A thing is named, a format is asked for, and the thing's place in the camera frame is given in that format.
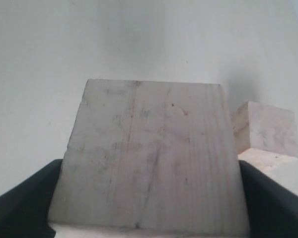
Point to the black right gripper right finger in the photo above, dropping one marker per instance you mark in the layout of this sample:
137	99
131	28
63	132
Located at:
272	209

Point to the second largest wooden cube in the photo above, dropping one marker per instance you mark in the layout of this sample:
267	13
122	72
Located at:
265	136

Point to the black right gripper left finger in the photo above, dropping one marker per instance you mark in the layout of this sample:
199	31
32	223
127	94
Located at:
24	209

